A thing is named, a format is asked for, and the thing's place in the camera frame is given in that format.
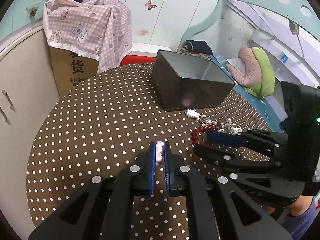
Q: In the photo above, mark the pink checked cloth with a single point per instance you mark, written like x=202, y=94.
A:
x=97, y=29

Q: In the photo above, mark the dark metal tin box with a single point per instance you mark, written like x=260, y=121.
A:
x=183, y=81

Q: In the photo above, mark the silver pearl earrings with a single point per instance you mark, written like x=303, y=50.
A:
x=231, y=127

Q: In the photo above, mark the folded dark clothes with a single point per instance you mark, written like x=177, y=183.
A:
x=194, y=46

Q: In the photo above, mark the pink hair clip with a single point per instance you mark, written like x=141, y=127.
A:
x=159, y=153

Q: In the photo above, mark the beige cabinet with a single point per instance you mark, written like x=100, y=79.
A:
x=27, y=77

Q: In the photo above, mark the teal bunk bed frame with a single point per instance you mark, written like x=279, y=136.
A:
x=282, y=27

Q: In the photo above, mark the red ottoman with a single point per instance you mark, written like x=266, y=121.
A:
x=134, y=59

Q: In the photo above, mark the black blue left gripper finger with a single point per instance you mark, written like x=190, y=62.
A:
x=102, y=207

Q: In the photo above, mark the blue bed sheet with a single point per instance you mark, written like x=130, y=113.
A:
x=261, y=105

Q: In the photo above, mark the pine cone ornament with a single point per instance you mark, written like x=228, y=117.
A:
x=33, y=12

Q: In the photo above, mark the pink pillow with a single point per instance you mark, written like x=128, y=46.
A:
x=245, y=69

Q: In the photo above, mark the white wardrobe with butterflies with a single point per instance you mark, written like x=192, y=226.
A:
x=163, y=22

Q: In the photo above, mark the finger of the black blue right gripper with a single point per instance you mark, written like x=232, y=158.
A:
x=217, y=208

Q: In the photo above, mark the brown cardboard box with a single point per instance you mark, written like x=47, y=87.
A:
x=69, y=69

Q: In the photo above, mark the teal drawer unit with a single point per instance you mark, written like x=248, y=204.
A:
x=17, y=15

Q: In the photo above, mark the brown polka dot tablecloth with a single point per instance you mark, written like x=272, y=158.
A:
x=100, y=127

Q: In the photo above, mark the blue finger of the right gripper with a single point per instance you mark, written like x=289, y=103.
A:
x=234, y=141

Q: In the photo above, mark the green blanket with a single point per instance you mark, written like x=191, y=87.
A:
x=266, y=86

